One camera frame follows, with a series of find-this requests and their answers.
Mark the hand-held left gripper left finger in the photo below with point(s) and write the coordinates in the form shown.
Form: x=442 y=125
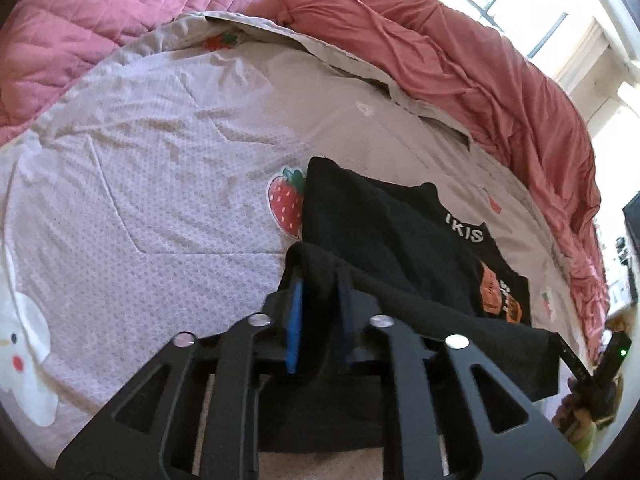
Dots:
x=295 y=320

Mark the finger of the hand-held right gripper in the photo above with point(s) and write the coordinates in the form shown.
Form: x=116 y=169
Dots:
x=575 y=365

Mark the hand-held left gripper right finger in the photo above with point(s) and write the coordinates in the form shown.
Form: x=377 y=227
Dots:
x=344 y=327

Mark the black sweatshirt with orange cuffs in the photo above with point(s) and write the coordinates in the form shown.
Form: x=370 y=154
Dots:
x=390 y=240

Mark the person's right hand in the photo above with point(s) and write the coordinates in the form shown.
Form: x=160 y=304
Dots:
x=577 y=412

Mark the black monitor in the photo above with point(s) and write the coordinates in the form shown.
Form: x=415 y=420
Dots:
x=632 y=255

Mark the strawberry printed pale quilt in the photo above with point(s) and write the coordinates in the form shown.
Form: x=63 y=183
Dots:
x=150 y=185

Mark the rose red duvet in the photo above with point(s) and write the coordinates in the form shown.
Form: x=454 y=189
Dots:
x=450 y=75

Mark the bright window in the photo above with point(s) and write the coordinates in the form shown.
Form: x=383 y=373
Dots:
x=530 y=15

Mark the pink quilted blanket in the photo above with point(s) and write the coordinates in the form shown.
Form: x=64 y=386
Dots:
x=100 y=20

